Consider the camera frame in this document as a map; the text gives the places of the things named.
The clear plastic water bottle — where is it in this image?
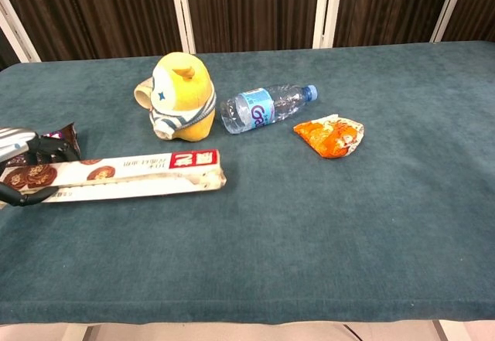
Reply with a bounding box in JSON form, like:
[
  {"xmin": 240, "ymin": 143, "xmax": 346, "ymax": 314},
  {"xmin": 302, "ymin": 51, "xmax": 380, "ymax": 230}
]
[{"xmin": 220, "ymin": 84, "xmax": 319, "ymax": 135}]

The teal table cloth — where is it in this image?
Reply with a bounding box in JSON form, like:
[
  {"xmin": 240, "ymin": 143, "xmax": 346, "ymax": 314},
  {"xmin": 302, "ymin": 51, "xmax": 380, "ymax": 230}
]
[{"xmin": 0, "ymin": 40, "xmax": 495, "ymax": 326}]

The orange snack packet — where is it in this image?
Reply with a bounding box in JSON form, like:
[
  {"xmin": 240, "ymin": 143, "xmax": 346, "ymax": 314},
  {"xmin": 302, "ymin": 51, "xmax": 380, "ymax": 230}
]
[{"xmin": 292, "ymin": 114, "xmax": 365, "ymax": 160}]

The long white cookie box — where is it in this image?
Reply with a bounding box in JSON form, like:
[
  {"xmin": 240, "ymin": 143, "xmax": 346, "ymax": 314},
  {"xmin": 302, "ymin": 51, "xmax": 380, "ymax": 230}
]
[{"xmin": 0, "ymin": 148, "xmax": 228, "ymax": 205}]

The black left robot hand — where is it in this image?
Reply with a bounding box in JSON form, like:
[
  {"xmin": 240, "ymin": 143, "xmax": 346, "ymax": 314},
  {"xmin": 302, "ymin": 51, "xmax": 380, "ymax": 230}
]
[{"xmin": 0, "ymin": 125, "xmax": 81, "ymax": 207}]

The dark brown screen panel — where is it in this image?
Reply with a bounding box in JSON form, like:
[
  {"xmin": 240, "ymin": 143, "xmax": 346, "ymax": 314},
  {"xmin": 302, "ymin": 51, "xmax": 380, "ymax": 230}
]
[
  {"xmin": 333, "ymin": 0, "xmax": 458, "ymax": 48},
  {"xmin": 0, "ymin": 0, "xmax": 183, "ymax": 63},
  {"xmin": 182, "ymin": 0, "xmax": 324, "ymax": 54},
  {"xmin": 442, "ymin": 0, "xmax": 495, "ymax": 43}
]

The yellow plush toy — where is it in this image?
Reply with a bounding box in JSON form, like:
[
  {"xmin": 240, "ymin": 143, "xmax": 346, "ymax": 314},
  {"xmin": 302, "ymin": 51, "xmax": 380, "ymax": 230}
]
[{"xmin": 133, "ymin": 51, "xmax": 217, "ymax": 142}]

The white table leg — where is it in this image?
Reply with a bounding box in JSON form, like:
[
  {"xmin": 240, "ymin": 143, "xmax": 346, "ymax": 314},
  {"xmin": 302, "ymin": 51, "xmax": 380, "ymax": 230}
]
[
  {"xmin": 60, "ymin": 323, "xmax": 94, "ymax": 341},
  {"xmin": 432, "ymin": 319, "xmax": 454, "ymax": 341}
]

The black cable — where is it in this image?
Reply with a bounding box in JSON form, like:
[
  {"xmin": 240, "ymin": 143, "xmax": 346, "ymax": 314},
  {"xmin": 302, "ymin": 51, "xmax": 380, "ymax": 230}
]
[{"xmin": 343, "ymin": 323, "xmax": 363, "ymax": 341}]

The brown chocolate snack pack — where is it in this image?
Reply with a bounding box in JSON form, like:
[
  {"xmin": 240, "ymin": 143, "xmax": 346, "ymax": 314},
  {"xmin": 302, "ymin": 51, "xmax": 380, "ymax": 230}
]
[{"xmin": 6, "ymin": 122, "xmax": 82, "ymax": 166}]

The white screen frame post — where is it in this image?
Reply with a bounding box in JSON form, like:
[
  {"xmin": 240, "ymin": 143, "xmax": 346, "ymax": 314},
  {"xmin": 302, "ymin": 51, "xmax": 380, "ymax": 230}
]
[
  {"xmin": 167, "ymin": 0, "xmax": 197, "ymax": 55},
  {"xmin": 0, "ymin": 0, "xmax": 42, "ymax": 63},
  {"xmin": 429, "ymin": 0, "xmax": 472, "ymax": 43},
  {"xmin": 312, "ymin": 0, "xmax": 345, "ymax": 49}
]

